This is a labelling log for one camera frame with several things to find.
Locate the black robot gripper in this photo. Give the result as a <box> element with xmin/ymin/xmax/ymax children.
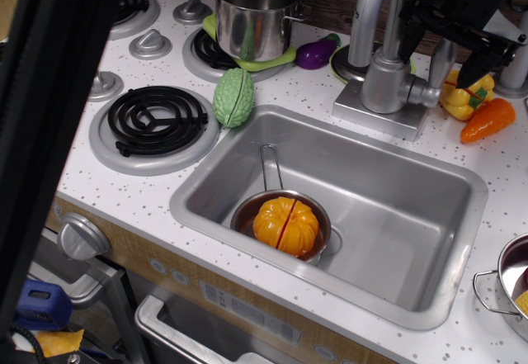
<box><xmin>398</xmin><ymin>0</ymin><xmax>527</xmax><ymax>88</ymax></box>

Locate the silver faucet lever handle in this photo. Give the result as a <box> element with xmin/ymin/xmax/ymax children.
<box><xmin>398</xmin><ymin>39</ymin><xmax>458</xmax><ymax>108</ymax></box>

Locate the yellow toy bell pepper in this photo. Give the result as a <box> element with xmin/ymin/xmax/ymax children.
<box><xmin>440</xmin><ymin>70</ymin><xmax>495</xmax><ymax>121</ymax></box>

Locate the orange toy carrot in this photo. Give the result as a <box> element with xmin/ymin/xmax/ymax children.
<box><xmin>460</xmin><ymin>98</ymin><xmax>516</xmax><ymax>144</ymax></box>

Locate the silver toy faucet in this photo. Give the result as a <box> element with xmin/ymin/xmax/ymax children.
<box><xmin>332</xmin><ymin>0</ymin><xmax>427</xmax><ymax>141</ymax></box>

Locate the purple toy eggplant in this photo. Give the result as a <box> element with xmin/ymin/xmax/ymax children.
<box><xmin>295</xmin><ymin>33</ymin><xmax>341</xmax><ymax>70</ymax></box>

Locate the silver sink basin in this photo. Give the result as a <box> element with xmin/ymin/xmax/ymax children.
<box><xmin>170</xmin><ymin>106</ymin><xmax>488</xmax><ymax>330</ymax></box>

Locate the large steel pot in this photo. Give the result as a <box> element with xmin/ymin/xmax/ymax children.
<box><xmin>214</xmin><ymin>0</ymin><xmax>309</xmax><ymax>63</ymax></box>

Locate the green toy bitter melon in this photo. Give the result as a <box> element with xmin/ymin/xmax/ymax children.
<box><xmin>213</xmin><ymin>68</ymin><xmax>254</xmax><ymax>128</ymax></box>

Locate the small steel saucepan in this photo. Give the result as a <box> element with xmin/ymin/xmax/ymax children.
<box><xmin>230</xmin><ymin>144</ymin><xmax>331</xmax><ymax>265</ymax></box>

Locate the green pot mat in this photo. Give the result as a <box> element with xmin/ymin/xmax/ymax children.
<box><xmin>202</xmin><ymin>13</ymin><xmax>296</xmax><ymax>72</ymax></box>

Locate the orange toy pumpkin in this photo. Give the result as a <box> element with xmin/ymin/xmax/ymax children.
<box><xmin>252</xmin><ymin>196</ymin><xmax>319</xmax><ymax>257</ymax></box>

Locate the back right black stove burner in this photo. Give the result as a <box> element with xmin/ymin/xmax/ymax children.
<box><xmin>182</xmin><ymin>28</ymin><xmax>287</xmax><ymax>83</ymax></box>

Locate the black stove burner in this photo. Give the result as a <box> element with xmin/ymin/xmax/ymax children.
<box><xmin>89</xmin><ymin>86</ymin><xmax>219</xmax><ymax>177</ymax></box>
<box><xmin>109</xmin><ymin>0</ymin><xmax>160</xmax><ymax>40</ymax></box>
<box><xmin>182</xmin><ymin>28</ymin><xmax>287</xmax><ymax>83</ymax></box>

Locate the silver stove knob top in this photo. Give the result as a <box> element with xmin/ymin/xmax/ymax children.
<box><xmin>172</xmin><ymin>0</ymin><xmax>213</xmax><ymax>25</ymax></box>

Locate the silver stove knob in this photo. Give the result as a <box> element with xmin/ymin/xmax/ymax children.
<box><xmin>87</xmin><ymin>71</ymin><xmax>124</xmax><ymax>102</ymax></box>
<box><xmin>172</xmin><ymin>0</ymin><xmax>213</xmax><ymax>25</ymax></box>
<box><xmin>129</xmin><ymin>29</ymin><xmax>172</xmax><ymax>60</ymax></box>

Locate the yellow toy corn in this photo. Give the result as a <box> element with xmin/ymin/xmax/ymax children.
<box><xmin>514</xmin><ymin>291</ymin><xmax>528</xmax><ymax>317</ymax></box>

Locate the silver stove knob middle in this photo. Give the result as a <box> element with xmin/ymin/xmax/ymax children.
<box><xmin>129</xmin><ymin>29</ymin><xmax>172</xmax><ymax>60</ymax></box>

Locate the back left black stove burner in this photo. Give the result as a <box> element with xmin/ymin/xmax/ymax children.
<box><xmin>109</xmin><ymin>0</ymin><xmax>160</xmax><ymax>40</ymax></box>

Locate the front black stove burner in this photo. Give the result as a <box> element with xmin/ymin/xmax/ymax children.
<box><xmin>89</xmin><ymin>86</ymin><xmax>219</xmax><ymax>177</ymax></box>

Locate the silver stove knob lower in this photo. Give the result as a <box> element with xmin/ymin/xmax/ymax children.
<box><xmin>87</xmin><ymin>71</ymin><xmax>124</xmax><ymax>102</ymax></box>

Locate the black foreground pole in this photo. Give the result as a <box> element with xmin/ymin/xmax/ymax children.
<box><xmin>1</xmin><ymin>0</ymin><xmax>120</xmax><ymax>332</ymax></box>

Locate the silver oven dial knob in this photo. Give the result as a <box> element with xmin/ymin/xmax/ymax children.
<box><xmin>57</xmin><ymin>212</ymin><xmax>111</xmax><ymax>262</ymax></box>

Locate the blue clamp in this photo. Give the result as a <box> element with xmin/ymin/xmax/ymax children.
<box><xmin>13</xmin><ymin>278</ymin><xmax>73</xmax><ymax>331</ymax></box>

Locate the yellow sponge cloth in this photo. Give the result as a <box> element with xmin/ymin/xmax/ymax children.
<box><xmin>34</xmin><ymin>329</ymin><xmax>84</xmax><ymax>358</ymax></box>

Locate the white grey post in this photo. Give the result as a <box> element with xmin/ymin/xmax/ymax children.
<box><xmin>494</xmin><ymin>45</ymin><xmax>527</xmax><ymax>99</ymax></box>

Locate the silver dishwasher handle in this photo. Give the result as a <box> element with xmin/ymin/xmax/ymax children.
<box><xmin>134</xmin><ymin>295</ymin><xmax>278</xmax><ymax>363</ymax></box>

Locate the silver oven door handle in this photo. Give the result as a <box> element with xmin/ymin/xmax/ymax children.
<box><xmin>28</xmin><ymin>227</ymin><xmax>149</xmax><ymax>364</ymax></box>

